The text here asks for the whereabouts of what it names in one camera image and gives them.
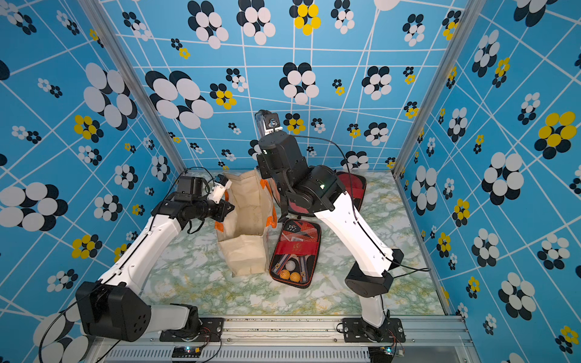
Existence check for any beige canvas tote bag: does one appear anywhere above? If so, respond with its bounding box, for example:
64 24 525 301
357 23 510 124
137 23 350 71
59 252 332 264
215 170 278 277

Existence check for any ping pong set case one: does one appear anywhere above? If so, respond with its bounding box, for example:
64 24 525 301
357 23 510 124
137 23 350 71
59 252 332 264
288 201 314 217

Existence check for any ping pong set case two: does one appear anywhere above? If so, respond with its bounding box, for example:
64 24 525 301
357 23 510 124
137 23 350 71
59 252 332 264
337 172 367 211

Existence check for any ping pong set case three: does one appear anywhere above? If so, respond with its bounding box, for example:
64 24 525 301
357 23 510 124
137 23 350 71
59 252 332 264
269 219 322 289

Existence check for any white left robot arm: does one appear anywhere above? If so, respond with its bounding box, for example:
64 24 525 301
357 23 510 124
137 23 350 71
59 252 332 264
76 175 234 342

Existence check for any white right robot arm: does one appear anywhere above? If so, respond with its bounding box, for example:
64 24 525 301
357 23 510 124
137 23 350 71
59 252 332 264
257 131 403 342

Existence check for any left controller board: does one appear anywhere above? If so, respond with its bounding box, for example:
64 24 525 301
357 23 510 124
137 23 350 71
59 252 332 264
172 346 203 358

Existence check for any controller board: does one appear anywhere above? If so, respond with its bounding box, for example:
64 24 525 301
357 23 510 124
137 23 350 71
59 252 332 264
172 346 203 358
369 346 394 363

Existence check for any right controller board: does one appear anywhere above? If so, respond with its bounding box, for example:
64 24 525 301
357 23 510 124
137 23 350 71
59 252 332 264
369 346 394 363

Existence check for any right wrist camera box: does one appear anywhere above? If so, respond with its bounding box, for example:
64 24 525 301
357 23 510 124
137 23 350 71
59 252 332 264
254 110 282 139

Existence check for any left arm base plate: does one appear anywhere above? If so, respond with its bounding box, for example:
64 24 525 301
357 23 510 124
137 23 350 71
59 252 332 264
160 318 225 343

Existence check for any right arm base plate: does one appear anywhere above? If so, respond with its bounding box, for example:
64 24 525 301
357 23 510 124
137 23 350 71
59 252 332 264
341 318 406 343

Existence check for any aluminium left corner post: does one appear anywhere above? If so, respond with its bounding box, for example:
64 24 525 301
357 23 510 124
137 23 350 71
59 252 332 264
79 1 185 172

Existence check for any aluminium corner post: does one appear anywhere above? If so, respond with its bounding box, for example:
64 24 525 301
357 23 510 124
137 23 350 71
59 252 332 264
393 0 486 177
79 1 185 172

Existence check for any aluminium front rail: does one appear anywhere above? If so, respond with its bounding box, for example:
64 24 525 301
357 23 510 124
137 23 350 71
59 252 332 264
86 316 480 362

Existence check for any aluminium right corner post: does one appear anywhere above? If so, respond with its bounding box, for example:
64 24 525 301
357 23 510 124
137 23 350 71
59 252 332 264
393 0 486 177

